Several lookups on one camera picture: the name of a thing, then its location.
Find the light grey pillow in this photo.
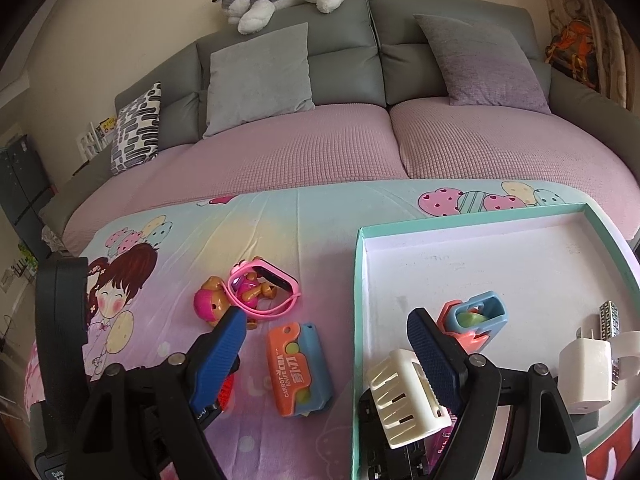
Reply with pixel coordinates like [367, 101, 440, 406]
[202, 22, 316, 139]

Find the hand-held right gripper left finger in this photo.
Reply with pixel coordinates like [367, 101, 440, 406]
[65, 305, 248, 480]

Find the grey and purple pillow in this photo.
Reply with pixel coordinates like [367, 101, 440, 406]
[413, 13, 552, 115]

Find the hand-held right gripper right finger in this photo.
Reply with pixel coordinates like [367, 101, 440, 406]
[406, 307, 588, 480]

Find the magenta packet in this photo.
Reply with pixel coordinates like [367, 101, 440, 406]
[432, 410, 466, 456]

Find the red thread spool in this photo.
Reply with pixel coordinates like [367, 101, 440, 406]
[217, 377, 238, 413]

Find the gold patterned lighter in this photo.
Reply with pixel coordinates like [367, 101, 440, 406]
[597, 301, 622, 341]

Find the pink dog toy figure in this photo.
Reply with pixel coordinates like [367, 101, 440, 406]
[193, 270, 278, 331]

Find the pink sofa cover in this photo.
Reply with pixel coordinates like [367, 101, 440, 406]
[62, 95, 640, 251]

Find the pink and blue toy knife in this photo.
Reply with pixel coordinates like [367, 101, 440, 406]
[436, 291, 508, 356]

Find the black and white patterned pillow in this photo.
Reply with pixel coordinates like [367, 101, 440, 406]
[110, 82, 162, 176]

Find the printed cartoon tablecloth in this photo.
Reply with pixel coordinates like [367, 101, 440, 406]
[20, 177, 640, 480]

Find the patterned curtain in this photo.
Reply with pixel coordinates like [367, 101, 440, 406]
[540, 0, 640, 111]

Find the white slotted plastic holder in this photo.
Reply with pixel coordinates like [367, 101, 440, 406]
[365, 349, 451, 450]

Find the pink smart watch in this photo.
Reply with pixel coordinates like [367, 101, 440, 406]
[227, 256, 302, 325]

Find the white charger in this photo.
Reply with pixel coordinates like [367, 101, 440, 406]
[558, 327, 615, 416]

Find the white wristband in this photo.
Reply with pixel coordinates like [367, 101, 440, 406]
[600, 330, 640, 386]

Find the grey sofa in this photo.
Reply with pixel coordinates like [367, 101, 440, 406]
[37, 0, 640, 251]

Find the teal rimmed white tray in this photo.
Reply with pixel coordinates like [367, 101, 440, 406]
[352, 202, 640, 480]

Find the orange and blue toy knife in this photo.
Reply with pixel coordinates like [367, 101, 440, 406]
[266, 323, 335, 418]

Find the dark grey fridge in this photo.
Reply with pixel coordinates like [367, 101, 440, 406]
[0, 133, 56, 246]

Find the white book rack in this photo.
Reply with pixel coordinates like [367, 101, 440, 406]
[75, 116, 118, 161]

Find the orange backpack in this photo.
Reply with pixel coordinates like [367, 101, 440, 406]
[545, 20, 601, 93]

